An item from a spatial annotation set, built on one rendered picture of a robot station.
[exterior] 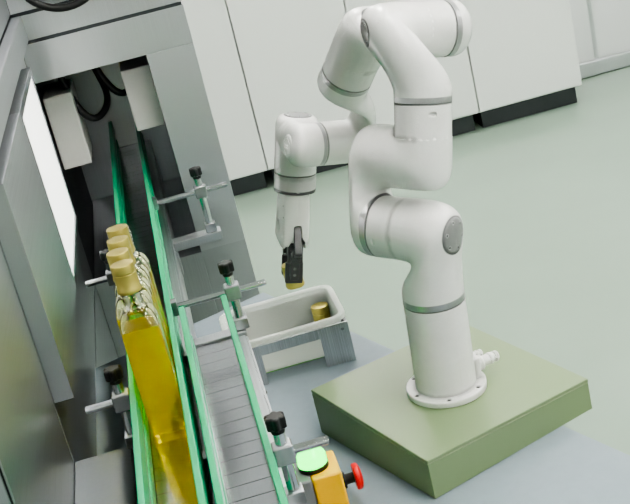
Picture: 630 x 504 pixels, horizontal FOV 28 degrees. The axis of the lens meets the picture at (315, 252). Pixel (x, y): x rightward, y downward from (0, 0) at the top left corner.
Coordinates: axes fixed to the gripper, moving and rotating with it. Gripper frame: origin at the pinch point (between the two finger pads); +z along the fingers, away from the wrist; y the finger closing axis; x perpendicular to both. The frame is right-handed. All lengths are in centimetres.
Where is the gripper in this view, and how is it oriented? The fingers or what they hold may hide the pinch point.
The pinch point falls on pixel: (292, 268)
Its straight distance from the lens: 228.6
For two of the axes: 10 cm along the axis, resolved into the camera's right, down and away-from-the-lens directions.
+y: 1.7, 3.3, -9.3
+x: 9.9, -0.2, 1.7
